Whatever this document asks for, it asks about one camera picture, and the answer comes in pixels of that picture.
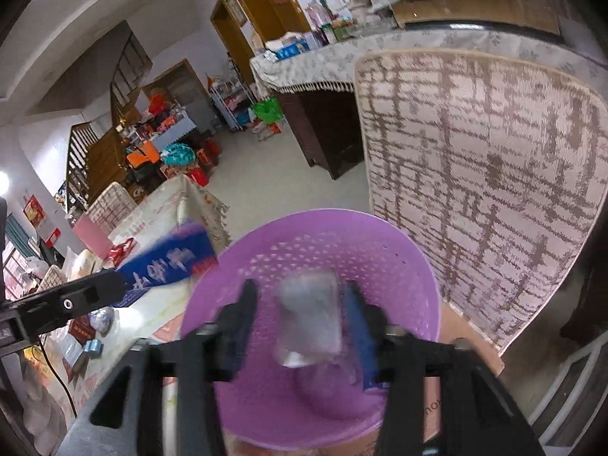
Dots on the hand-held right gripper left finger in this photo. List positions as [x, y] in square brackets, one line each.
[240, 327]

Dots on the dark blue cardboard box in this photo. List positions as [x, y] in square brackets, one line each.
[166, 261]

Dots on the red crumpled wrapper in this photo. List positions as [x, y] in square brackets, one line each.
[119, 249]

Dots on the brown cardboard box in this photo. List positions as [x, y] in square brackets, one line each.
[468, 337]

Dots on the blue packet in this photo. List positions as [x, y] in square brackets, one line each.
[292, 50]

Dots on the red wall calendar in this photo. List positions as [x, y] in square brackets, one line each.
[33, 210]

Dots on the small light blue box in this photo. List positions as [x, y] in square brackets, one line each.
[93, 347]

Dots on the clear plastic wrapper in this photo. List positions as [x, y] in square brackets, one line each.
[308, 318]

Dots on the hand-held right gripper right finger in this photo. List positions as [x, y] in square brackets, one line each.
[362, 342]

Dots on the patterned tablecloth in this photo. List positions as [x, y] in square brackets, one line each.
[161, 218]

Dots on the grey lace cloth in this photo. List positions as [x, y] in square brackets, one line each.
[308, 69]

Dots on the dark wooden cabinet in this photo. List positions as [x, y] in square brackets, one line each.
[327, 133]

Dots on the purple plastic basket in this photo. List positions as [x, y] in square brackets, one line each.
[308, 247]

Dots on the wooden staircase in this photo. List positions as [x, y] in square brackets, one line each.
[102, 152]

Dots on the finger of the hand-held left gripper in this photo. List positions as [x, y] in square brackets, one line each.
[71, 303]

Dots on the teal patterned bag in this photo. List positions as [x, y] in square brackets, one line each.
[178, 154]

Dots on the pink cylindrical container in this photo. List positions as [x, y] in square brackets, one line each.
[90, 237]

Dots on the metal storage rack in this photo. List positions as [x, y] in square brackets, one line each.
[232, 102]

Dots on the green bag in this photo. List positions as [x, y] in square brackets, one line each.
[268, 110]

